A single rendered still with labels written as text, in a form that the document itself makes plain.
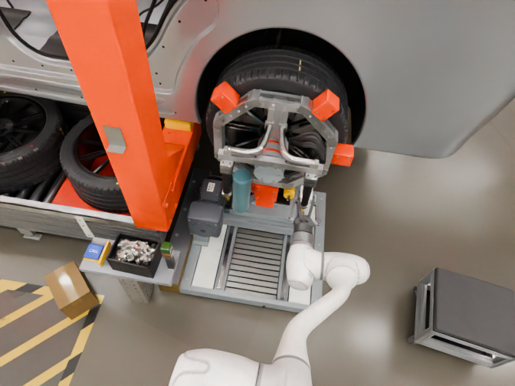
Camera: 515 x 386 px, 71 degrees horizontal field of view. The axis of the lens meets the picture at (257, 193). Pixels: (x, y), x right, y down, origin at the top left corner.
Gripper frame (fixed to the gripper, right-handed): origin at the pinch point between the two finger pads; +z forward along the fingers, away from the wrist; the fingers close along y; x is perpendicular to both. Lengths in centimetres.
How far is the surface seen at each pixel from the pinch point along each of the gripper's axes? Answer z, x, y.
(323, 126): 20.4, 20.1, 2.1
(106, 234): -4, -60, -102
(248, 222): 23, -66, -25
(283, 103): 20.4, 28.8, -15.5
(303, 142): 9.7, 19.9, -5.4
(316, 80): 32.9, 32.4, -3.9
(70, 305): -43, -67, -106
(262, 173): 5.9, 2.0, -19.6
